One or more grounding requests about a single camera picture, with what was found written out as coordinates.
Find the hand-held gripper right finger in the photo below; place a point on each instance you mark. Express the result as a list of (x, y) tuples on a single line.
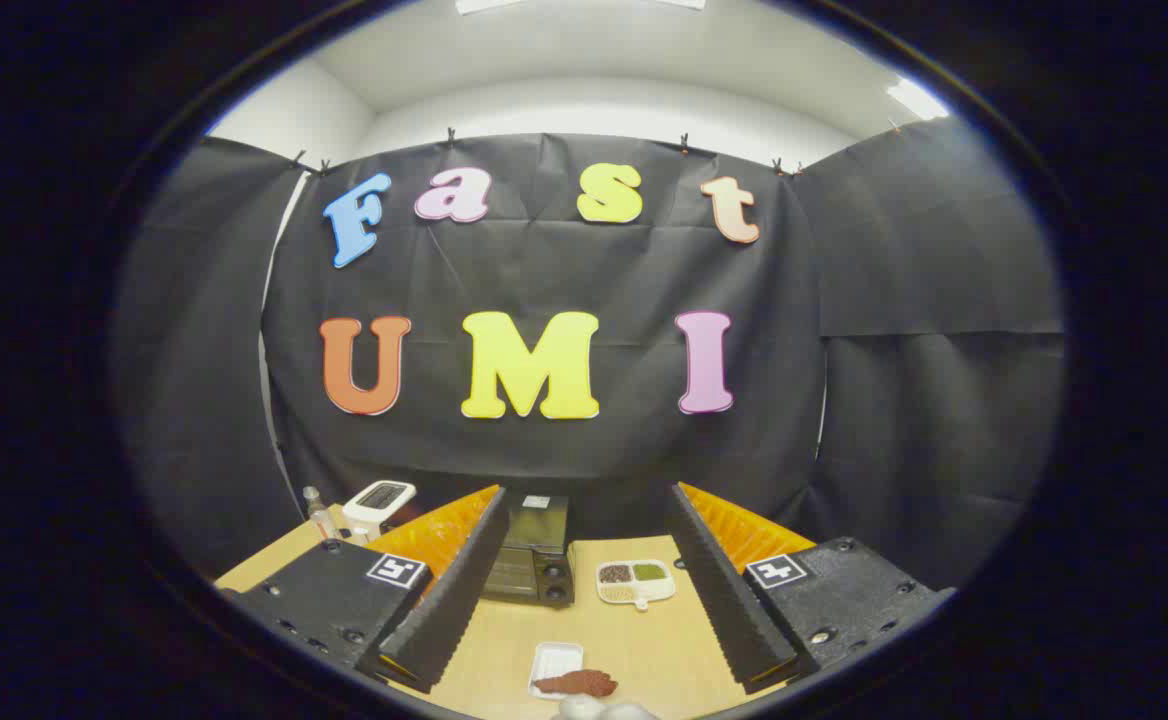
[(719, 590)]

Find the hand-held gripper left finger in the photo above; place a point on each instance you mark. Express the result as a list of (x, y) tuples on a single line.
[(464, 590)]

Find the black toaster oven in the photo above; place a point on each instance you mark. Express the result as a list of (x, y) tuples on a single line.
[(534, 560)]

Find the red raw meat slice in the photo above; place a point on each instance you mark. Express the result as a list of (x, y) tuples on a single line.
[(584, 684)]

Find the white pop-up toaster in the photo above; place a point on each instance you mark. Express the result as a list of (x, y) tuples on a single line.
[(379, 497)]

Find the white divided dish with beans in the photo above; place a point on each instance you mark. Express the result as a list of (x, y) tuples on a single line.
[(634, 583)]

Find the white rectangular tray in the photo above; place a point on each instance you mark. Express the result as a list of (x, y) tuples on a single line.
[(554, 658)]

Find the clear bottle with orange label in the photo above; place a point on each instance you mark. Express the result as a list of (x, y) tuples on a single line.
[(319, 518)]

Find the ceiling light panel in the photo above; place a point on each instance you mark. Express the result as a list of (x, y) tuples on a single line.
[(489, 4)]

